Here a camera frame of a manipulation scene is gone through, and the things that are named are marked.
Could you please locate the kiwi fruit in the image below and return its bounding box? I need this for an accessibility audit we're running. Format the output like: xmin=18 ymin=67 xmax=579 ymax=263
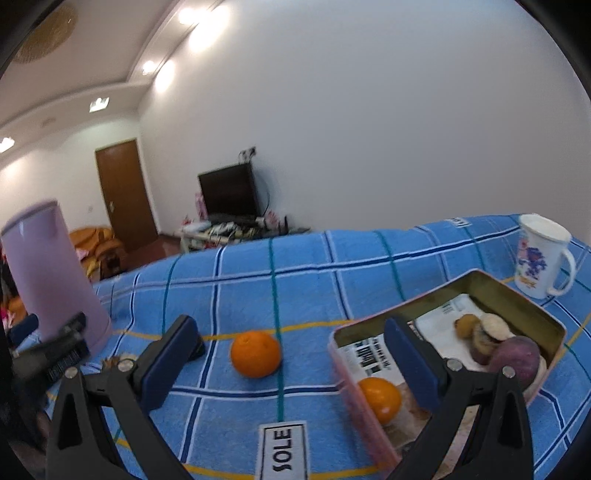
xmin=454 ymin=314 xmax=480 ymax=340

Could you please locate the tv stand with clutter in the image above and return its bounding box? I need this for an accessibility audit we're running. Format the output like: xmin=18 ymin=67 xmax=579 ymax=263
xmin=175 ymin=211 xmax=311 ymax=253

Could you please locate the orange fruit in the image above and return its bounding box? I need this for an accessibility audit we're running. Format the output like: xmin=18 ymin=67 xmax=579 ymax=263
xmin=358 ymin=377 xmax=403 ymax=426
xmin=229 ymin=331 xmax=283 ymax=379

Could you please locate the blue plaid tablecloth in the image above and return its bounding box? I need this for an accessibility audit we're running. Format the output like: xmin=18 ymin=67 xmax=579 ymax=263
xmin=27 ymin=212 xmax=591 ymax=480

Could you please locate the orange wooden armchair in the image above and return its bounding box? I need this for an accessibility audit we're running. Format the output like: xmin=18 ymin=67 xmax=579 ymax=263
xmin=69 ymin=226 xmax=126 ymax=283

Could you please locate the purple round fruit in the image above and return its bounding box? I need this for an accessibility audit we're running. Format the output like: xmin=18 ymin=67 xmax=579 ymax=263
xmin=487 ymin=336 xmax=547 ymax=396

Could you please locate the pink metal tin tray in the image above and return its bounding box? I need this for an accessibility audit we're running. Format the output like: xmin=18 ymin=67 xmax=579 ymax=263
xmin=329 ymin=270 xmax=566 ymax=479

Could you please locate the brown wooden door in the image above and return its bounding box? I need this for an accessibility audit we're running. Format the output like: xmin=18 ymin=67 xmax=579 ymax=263
xmin=95 ymin=139 xmax=158 ymax=253

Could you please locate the black television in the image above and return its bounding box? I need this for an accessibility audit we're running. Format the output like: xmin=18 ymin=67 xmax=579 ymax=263
xmin=198 ymin=163 xmax=262 ymax=218

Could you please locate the lilac cylindrical container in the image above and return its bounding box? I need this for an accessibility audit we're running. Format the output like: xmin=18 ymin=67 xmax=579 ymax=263
xmin=1 ymin=199 xmax=112 ymax=356

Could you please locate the round ceiling lamp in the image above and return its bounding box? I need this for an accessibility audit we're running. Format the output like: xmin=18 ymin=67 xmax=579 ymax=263
xmin=12 ymin=2 xmax=78 ymax=64

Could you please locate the white floral mug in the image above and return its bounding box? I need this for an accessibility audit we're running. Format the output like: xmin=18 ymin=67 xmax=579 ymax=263
xmin=515 ymin=213 xmax=576 ymax=299

